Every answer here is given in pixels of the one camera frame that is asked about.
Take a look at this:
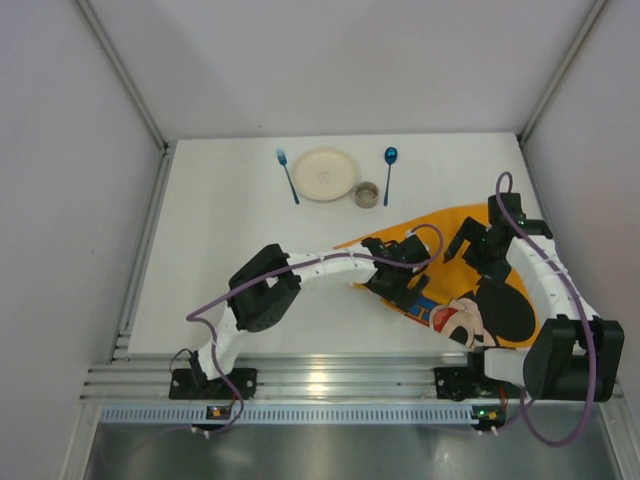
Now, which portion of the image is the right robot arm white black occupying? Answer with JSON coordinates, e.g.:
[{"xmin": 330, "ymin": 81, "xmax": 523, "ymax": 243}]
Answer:
[{"xmin": 437, "ymin": 193, "xmax": 624, "ymax": 402}]

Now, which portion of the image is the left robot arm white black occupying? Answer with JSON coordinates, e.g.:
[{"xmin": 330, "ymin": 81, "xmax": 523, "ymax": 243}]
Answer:
[{"xmin": 186, "ymin": 234, "xmax": 433, "ymax": 388}]

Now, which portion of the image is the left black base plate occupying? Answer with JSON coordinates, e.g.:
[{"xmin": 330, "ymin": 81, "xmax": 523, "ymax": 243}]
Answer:
[{"xmin": 168, "ymin": 368, "xmax": 258, "ymax": 400}]

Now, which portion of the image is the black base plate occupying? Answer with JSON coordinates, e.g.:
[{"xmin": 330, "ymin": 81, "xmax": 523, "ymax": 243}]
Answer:
[
  {"xmin": 433, "ymin": 367, "xmax": 502, "ymax": 402},
  {"xmin": 168, "ymin": 368, "xmax": 258, "ymax": 400}
]

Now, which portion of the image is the cream round plate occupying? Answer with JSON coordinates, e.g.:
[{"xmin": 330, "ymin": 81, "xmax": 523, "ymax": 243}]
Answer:
[{"xmin": 292, "ymin": 147, "xmax": 360, "ymax": 202}]

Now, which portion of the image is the small grey metal cup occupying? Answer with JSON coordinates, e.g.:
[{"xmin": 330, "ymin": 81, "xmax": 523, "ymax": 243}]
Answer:
[{"xmin": 354, "ymin": 181, "xmax": 379, "ymax": 209}]

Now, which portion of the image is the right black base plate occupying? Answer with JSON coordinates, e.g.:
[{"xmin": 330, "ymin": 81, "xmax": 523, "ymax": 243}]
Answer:
[{"xmin": 433, "ymin": 367, "xmax": 502, "ymax": 402}]

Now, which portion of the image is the aluminium mounting rail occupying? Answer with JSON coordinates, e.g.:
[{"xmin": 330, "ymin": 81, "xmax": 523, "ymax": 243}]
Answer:
[{"xmin": 79, "ymin": 351, "xmax": 626, "ymax": 402}]

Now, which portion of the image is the left aluminium frame post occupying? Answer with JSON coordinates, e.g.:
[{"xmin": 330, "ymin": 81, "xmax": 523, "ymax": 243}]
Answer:
[{"xmin": 70, "ymin": 0, "xmax": 168, "ymax": 151}]

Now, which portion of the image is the perforated grey cable duct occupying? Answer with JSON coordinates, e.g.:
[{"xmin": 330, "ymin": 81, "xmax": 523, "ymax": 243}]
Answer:
[{"xmin": 100, "ymin": 404, "xmax": 505, "ymax": 429}]

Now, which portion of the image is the aluminium frame post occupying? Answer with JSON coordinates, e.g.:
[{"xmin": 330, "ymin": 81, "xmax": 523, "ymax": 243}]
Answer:
[
  {"xmin": 70, "ymin": 0, "xmax": 168, "ymax": 151},
  {"xmin": 517, "ymin": 0, "xmax": 612, "ymax": 147}
]

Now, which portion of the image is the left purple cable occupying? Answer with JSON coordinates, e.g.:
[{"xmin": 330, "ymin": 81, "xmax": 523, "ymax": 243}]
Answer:
[{"xmin": 185, "ymin": 223, "xmax": 445, "ymax": 434}]

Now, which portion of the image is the right aluminium frame post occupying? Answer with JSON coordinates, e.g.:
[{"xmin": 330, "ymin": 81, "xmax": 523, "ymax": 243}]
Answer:
[{"xmin": 517, "ymin": 0, "xmax": 612, "ymax": 147}]

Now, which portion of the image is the orange cartoon mouse placemat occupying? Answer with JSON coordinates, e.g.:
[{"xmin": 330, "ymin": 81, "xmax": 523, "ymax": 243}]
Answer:
[{"xmin": 335, "ymin": 203, "xmax": 541, "ymax": 349}]

